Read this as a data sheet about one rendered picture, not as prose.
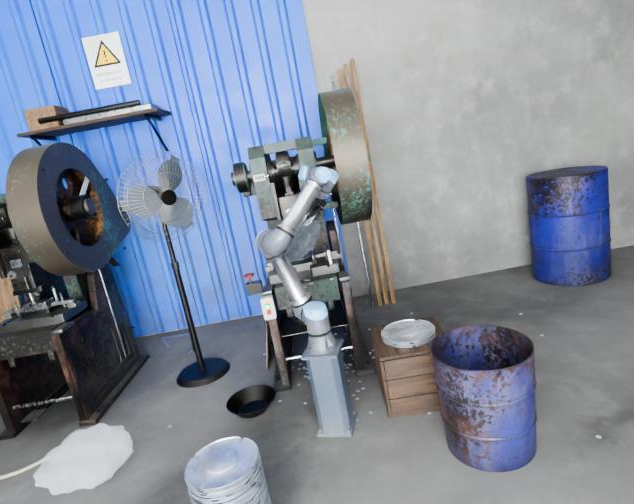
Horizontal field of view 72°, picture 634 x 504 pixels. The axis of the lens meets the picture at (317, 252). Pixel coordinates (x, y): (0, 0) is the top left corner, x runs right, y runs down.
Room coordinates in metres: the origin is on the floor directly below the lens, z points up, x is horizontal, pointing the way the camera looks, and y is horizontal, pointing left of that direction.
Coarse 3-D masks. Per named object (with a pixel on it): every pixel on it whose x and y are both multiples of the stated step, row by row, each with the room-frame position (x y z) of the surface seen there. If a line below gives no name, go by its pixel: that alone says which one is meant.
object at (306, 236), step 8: (304, 224) 2.39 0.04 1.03; (312, 224) 2.45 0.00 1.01; (296, 232) 2.38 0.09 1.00; (304, 232) 2.44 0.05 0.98; (312, 232) 2.49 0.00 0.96; (296, 240) 2.42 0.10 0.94; (304, 240) 2.48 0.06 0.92; (312, 240) 2.53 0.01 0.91; (288, 248) 2.39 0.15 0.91; (296, 248) 2.46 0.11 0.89; (304, 248) 2.51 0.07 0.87; (288, 256) 2.43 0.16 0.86; (296, 256) 2.49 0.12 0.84
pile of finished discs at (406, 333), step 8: (400, 320) 2.35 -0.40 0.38; (408, 320) 2.34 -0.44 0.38; (416, 320) 2.33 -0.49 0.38; (424, 320) 2.29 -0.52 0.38; (384, 328) 2.30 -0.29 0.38; (392, 328) 2.28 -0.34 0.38; (400, 328) 2.24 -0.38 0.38; (408, 328) 2.23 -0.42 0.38; (416, 328) 2.21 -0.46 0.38; (424, 328) 2.20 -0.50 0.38; (432, 328) 2.18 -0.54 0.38; (384, 336) 2.19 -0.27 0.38; (392, 336) 2.18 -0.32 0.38; (400, 336) 2.16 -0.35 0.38; (408, 336) 2.14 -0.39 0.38; (416, 336) 2.12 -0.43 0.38; (424, 336) 2.11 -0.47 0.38; (432, 336) 2.12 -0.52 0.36; (392, 344) 2.11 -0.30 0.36; (400, 344) 2.08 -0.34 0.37; (408, 344) 2.07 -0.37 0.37; (416, 344) 2.06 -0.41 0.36
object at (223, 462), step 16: (208, 448) 1.61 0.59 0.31; (224, 448) 1.59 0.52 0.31; (240, 448) 1.57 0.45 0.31; (256, 448) 1.55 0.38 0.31; (192, 464) 1.53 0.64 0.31; (208, 464) 1.50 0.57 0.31; (224, 464) 1.48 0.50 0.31; (240, 464) 1.47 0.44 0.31; (192, 480) 1.43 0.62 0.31; (208, 480) 1.42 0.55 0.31; (224, 480) 1.40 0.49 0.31
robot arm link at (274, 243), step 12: (312, 168) 2.15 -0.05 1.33; (324, 168) 2.06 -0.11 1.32; (312, 180) 2.06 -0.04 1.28; (324, 180) 2.05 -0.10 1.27; (300, 192) 2.07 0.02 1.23; (312, 192) 2.05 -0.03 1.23; (300, 204) 2.03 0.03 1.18; (288, 216) 2.02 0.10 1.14; (300, 216) 2.02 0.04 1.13; (276, 228) 2.01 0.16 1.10; (288, 228) 2.00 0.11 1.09; (264, 240) 2.02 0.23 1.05; (276, 240) 1.98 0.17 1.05; (288, 240) 1.99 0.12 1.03; (276, 252) 2.00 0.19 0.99
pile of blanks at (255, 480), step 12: (252, 468) 1.45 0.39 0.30; (240, 480) 1.39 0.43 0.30; (252, 480) 1.43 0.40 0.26; (264, 480) 1.51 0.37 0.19; (192, 492) 1.41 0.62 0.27; (204, 492) 1.37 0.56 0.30; (216, 492) 1.36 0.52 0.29; (228, 492) 1.37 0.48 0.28; (240, 492) 1.39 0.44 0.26; (252, 492) 1.41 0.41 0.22; (264, 492) 1.47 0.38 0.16
